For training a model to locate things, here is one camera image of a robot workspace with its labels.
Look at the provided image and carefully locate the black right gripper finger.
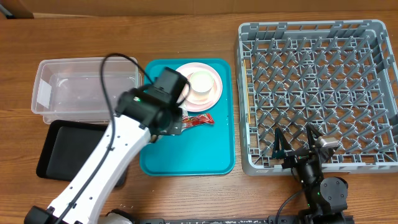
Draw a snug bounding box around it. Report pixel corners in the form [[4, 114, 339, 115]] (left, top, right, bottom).
[[305, 124, 322, 149], [271, 128, 292, 159]]

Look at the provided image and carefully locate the red snack wrapper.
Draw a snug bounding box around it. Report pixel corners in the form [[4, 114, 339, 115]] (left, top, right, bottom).
[[182, 113, 215, 130]]

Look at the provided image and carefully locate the pale green cup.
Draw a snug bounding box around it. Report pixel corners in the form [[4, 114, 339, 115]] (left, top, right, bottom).
[[189, 71, 214, 95]]

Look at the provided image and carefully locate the white napkin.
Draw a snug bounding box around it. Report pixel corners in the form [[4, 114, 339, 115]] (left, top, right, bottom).
[[180, 103, 188, 116]]

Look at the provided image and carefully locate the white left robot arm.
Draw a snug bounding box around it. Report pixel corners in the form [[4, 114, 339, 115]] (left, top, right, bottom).
[[24, 67, 190, 223]]

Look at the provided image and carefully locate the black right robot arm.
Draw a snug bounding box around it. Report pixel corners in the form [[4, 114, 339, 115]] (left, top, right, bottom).
[[268, 124, 354, 224]]

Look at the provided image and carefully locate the grey dishwasher rack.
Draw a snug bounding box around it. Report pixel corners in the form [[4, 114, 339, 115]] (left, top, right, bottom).
[[236, 19, 397, 176]]

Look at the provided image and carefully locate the teal plastic tray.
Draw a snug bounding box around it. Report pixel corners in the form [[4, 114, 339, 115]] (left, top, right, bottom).
[[139, 58, 235, 176]]

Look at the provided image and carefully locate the wooden chopstick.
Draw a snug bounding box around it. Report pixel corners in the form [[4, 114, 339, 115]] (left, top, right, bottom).
[[243, 59, 251, 124]]

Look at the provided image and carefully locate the large pink plate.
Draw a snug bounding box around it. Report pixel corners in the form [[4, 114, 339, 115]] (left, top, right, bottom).
[[177, 62, 223, 112]]

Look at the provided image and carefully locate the black tray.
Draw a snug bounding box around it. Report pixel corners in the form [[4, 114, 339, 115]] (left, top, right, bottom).
[[36, 120, 107, 182]]

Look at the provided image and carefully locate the clear plastic bin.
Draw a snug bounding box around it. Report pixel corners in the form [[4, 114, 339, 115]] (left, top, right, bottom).
[[31, 57, 142, 124]]

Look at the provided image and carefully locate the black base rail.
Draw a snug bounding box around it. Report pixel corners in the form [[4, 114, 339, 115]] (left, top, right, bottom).
[[136, 215, 355, 224]]

